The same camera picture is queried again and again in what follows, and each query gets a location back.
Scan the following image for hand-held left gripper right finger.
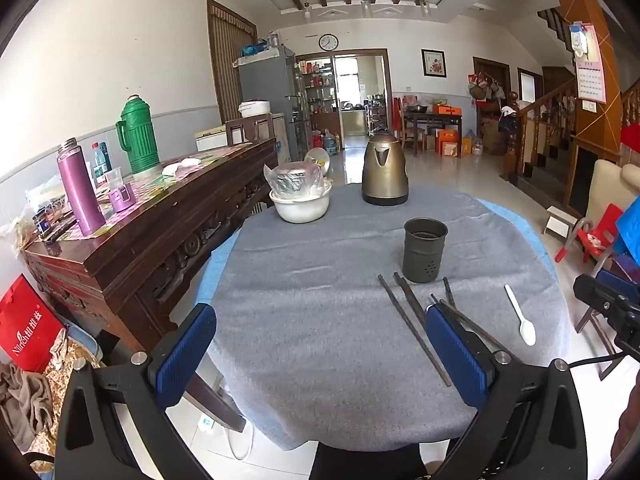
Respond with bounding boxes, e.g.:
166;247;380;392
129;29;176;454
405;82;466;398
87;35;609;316
424;304;588;480

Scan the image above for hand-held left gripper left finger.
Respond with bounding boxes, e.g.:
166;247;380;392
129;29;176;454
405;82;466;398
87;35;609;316
54;302;218;480

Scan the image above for white plastic spoon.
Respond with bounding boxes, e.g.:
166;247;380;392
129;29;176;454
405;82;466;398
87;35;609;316
504;284;537;346

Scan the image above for dark metal utensil holder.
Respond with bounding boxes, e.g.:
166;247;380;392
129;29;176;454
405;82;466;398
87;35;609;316
402;217;448;284

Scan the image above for person's right forearm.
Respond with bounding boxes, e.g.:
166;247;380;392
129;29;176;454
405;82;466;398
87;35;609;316
611;395;640;466

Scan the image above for brown framed chair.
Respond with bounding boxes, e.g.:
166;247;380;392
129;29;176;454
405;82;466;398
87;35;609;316
575;255;640;381

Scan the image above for red plastic chair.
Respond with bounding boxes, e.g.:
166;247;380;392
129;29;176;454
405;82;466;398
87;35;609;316
554;203;626;263

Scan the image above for large blue plastic bag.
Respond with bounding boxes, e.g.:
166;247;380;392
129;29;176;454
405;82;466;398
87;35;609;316
615;200;640;256

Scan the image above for white step stool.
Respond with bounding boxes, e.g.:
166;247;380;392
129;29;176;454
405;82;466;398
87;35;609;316
542;206;577;238

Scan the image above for cream upholstered chair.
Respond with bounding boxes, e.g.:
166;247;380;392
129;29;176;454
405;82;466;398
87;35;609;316
582;159;640;241

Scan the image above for clear bag of grain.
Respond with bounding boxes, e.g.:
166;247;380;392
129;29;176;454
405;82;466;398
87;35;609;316
47;335;103;386

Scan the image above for carved wooden sideboard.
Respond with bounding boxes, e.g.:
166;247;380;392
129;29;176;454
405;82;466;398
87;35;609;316
22;137;279;433

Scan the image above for grey tablecloth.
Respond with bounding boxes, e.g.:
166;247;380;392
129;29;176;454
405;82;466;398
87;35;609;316
206;182;571;453

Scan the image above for red paper bag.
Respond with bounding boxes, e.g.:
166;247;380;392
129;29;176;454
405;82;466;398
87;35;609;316
0;274;66;373

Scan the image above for wooden stair railing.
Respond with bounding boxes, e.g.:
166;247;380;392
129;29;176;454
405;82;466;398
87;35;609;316
500;77;581;181

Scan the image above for brown cloth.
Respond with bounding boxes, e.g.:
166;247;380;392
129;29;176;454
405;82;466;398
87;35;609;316
0;362;56;453

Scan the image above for purple cup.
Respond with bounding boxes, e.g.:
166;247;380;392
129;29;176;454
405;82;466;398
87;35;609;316
107;182;136;213

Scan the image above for printed table mat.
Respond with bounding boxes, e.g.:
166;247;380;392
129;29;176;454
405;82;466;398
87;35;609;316
65;142;261;238

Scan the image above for white bowl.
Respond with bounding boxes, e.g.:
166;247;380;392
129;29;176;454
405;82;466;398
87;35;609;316
269;180;333;224

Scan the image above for cardboard box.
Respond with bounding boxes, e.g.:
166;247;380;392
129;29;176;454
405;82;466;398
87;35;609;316
480;117;506;156

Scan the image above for white cloth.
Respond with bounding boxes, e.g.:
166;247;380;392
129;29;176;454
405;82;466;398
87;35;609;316
162;158;202;177

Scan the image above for clear water jug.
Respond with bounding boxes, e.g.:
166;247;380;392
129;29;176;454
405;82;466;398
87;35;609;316
462;129;486;156

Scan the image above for hanging clothes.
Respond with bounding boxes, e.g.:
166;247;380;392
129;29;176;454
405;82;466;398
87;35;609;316
497;105;521;133

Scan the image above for purple vacuum flask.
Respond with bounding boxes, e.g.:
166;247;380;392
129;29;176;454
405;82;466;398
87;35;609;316
56;137;107;237

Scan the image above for pile of snack packets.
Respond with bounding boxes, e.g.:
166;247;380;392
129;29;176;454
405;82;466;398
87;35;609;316
0;180;76;256

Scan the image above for brass electric kettle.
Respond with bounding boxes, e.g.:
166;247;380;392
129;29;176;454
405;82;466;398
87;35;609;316
361;128;410;206

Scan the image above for brown wooden door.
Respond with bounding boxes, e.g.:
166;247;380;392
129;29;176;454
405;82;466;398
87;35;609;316
516;67;544;106
472;56;512;156

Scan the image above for orange gift box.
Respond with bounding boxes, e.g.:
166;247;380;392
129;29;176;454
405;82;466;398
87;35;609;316
435;129;473;156

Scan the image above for red-capped water bottle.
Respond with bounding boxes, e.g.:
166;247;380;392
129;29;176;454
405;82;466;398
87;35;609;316
91;142;107;186

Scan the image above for white chest freezer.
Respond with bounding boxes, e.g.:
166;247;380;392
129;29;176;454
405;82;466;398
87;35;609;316
194;125;228;152

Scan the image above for green thermos jug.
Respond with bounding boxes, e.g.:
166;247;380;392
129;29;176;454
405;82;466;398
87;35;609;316
115;95;161;175

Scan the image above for hanging baskets and bags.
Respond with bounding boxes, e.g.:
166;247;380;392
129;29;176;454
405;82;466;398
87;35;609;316
467;72;506;103

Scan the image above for dark wooden chair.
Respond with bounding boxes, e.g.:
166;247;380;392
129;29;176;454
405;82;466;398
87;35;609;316
225;112;276;147

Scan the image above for dark wooden side table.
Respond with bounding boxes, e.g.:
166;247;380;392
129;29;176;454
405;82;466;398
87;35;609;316
402;111;463;158

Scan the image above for clear plastic bowl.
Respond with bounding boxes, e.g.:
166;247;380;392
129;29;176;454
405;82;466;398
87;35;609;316
304;147;332;176

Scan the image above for white rice cooker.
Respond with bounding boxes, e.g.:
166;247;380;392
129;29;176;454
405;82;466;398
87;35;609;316
237;100;272;120

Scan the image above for black stair railing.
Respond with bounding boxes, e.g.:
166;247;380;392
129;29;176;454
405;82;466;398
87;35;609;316
537;7;576;53

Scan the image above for orange wooden pillar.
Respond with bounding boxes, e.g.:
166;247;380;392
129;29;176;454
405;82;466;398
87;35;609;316
542;0;623;211

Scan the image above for framed picture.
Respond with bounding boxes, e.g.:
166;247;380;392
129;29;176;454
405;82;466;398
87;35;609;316
421;49;447;78

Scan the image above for grey refrigerator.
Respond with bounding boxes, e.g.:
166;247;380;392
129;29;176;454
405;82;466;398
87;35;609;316
235;45;313;161

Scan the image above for brown curtain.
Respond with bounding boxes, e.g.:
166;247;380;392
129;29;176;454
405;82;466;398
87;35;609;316
206;0;258;126

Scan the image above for shelf of bottles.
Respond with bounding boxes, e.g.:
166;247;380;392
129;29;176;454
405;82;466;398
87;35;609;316
296;57;335;116

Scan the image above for black cable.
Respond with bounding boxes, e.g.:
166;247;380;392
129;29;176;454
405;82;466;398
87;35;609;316
567;352;640;368

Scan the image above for pink wall calendar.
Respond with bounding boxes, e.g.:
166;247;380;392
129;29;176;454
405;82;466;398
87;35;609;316
569;21;608;106

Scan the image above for wooden door frame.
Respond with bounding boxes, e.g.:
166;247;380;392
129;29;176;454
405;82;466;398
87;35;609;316
295;49;393;151

